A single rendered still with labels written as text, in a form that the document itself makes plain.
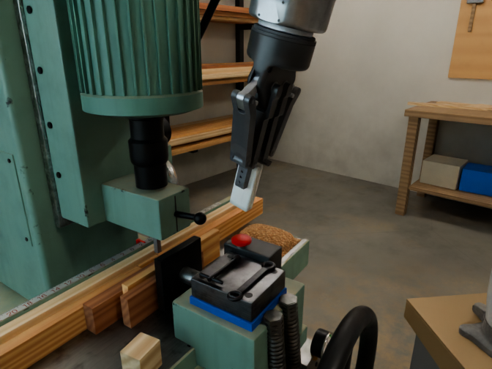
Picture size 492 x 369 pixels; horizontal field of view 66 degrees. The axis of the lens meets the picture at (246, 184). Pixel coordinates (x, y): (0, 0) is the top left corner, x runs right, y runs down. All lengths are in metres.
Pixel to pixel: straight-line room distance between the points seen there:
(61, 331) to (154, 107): 0.33
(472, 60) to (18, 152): 3.35
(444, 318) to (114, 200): 0.82
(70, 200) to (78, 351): 0.25
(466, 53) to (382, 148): 1.06
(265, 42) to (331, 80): 3.67
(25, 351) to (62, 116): 0.33
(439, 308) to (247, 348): 0.71
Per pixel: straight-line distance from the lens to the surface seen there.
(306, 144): 4.33
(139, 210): 0.62
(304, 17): 0.42
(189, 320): 0.54
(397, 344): 2.01
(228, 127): 3.45
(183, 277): 0.60
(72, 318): 0.61
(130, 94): 0.52
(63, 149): 0.67
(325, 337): 0.91
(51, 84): 0.66
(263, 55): 0.43
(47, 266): 0.79
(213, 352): 0.54
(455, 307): 1.14
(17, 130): 0.71
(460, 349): 1.01
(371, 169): 4.02
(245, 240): 0.55
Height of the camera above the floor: 1.28
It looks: 20 degrees down
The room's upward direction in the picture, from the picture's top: straight up
